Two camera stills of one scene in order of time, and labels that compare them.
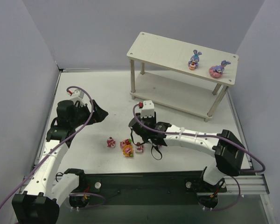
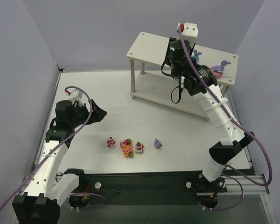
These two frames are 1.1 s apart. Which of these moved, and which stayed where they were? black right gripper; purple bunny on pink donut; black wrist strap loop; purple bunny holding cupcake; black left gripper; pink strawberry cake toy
Moved: black wrist strap loop; black right gripper
Stayed: pink strawberry cake toy; purple bunny holding cupcake; black left gripper; purple bunny on pink donut
